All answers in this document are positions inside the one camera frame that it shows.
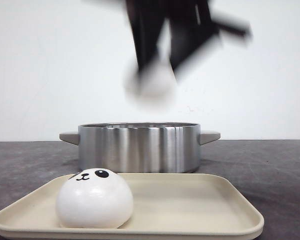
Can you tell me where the cream rectangular tray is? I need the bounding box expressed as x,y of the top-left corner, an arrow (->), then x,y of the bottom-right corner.
0,173 -> 265,240

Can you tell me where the panda bun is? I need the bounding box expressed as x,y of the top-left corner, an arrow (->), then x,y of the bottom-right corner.
123,59 -> 177,109
55,168 -> 134,229

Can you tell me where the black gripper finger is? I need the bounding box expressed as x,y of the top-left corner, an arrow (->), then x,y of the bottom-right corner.
125,0 -> 168,75

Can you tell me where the stainless steel steamer pot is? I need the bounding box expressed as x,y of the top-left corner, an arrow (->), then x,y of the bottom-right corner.
59,122 -> 221,173

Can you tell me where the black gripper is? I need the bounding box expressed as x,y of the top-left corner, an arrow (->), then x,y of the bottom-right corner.
166,0 -> 252,80

